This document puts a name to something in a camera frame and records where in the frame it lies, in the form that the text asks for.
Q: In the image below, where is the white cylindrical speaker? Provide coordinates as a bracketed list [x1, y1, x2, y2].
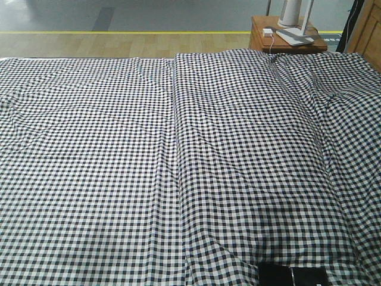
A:
[277, 0, 302, 27]

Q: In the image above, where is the black white gingham quilt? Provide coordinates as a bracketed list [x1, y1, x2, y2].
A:
[171, 49, 380, 285]

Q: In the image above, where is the white power adapter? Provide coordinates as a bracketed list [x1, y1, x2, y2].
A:
[262, 28, 273, 38]

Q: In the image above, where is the black white gingham bed sheet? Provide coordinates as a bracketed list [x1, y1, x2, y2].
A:
[1, 58, 188, 285]

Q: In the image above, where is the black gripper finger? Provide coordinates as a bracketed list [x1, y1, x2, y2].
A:
[293, 268, 329, 286]
[258, 263, 292, 286]

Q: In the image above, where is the wooden headboard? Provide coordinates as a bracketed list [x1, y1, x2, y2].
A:
[346, 0, 381, 72]

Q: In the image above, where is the wooden bedside table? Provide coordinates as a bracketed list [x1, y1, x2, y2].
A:
[249, 15, 327, 54]

